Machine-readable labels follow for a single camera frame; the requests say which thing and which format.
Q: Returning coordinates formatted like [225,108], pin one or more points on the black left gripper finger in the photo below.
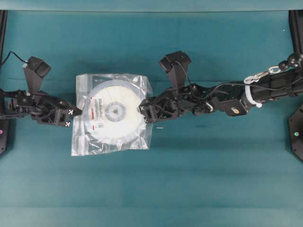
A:
[65,108]
[62,118]

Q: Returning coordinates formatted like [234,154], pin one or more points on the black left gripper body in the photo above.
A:
[40,106]

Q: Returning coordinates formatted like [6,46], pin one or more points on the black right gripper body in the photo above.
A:
[174,103]

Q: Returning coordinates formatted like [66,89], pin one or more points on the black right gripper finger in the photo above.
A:
[146,106]
[153,118]

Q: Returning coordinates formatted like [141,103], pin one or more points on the white component reel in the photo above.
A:
[110,113]

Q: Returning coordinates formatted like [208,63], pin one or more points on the clear plastic zip bag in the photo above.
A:
[82,144]

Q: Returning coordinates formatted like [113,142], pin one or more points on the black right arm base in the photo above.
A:
[295,127]

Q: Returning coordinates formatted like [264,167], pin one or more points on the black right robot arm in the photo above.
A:
[233,98]

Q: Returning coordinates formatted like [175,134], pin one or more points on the silver carabiner clip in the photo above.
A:
[255,78]

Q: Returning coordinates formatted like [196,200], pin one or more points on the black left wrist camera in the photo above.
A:
[35,71]

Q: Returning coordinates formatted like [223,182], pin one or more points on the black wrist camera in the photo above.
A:
[35,71]
[175,65]

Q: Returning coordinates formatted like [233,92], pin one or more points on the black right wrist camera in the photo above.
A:
[175,65]

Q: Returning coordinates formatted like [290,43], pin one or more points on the white cable tie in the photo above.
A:
[250,98]

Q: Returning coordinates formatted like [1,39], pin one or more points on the black left frame post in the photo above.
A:
[3,24]

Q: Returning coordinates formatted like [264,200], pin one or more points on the black frame post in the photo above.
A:
[296,29]
[3,24]

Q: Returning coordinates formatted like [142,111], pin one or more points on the black right frame post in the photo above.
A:
[296,29]

